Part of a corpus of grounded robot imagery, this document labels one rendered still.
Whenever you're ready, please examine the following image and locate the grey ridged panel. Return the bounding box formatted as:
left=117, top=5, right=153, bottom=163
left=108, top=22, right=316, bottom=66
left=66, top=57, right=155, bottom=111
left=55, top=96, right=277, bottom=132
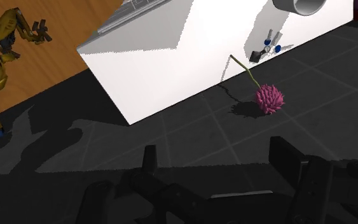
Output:
left=97, top=0, right=174, bottom=36

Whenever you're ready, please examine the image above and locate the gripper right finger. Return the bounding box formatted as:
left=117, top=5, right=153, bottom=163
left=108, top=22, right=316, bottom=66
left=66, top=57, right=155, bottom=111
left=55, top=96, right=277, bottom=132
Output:
left=268, top=136, right=358, bottom=224

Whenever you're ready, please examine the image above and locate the pink flower with green stem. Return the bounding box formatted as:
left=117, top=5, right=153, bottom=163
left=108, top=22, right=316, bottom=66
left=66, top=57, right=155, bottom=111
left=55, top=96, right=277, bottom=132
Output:
left=229, top=54, right=286, bottom=116

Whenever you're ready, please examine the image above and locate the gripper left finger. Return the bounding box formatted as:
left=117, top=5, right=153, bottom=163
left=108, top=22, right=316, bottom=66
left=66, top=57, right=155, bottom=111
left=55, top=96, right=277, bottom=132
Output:
left=74, top=144, right=211, bottom=224

